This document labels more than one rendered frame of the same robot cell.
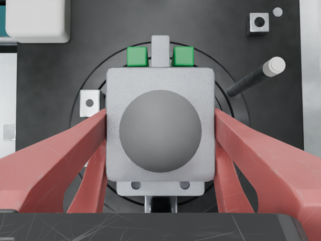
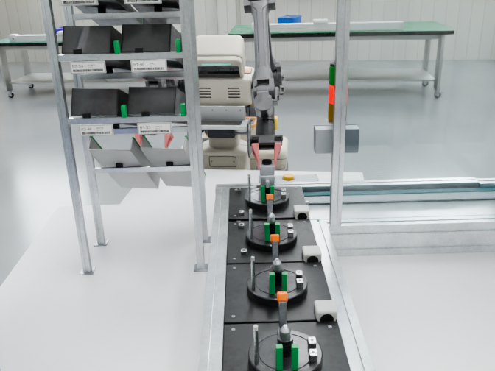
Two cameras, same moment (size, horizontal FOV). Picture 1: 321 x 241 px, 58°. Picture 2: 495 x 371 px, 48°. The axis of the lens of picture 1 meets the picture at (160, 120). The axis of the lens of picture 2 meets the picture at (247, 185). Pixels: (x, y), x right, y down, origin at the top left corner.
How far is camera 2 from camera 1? 167 cm
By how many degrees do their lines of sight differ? 70
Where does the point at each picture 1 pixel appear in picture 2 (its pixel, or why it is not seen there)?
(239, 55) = (246, 210)
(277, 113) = (236, 204)
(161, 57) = (267, 180)
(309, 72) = (225, 212)
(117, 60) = (278, 202)
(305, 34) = (225, 216)
